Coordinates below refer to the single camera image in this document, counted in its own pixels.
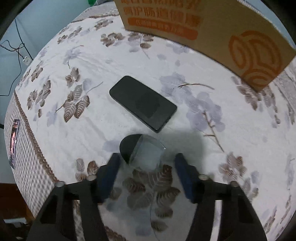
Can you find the white power plug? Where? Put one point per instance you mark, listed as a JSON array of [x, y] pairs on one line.
[[26, 60]]

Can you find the brown cardboard box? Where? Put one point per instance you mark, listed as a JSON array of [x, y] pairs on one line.
[[219, 30]]

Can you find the green shopping bag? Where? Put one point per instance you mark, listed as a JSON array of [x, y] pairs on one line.
[[92, 1]]

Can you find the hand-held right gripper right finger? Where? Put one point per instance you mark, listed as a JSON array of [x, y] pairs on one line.
[[185, 178]]

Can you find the small clear round container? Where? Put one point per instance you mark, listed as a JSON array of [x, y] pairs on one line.
[[145, 153]]

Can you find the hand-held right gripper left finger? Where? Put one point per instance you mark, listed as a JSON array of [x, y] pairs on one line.
[[111, 176]]

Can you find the black smartphone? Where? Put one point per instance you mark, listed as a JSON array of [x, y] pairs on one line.
[[143, 102]]

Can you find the lit phone screen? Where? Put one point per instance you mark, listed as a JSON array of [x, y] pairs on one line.
[[14, 143]]

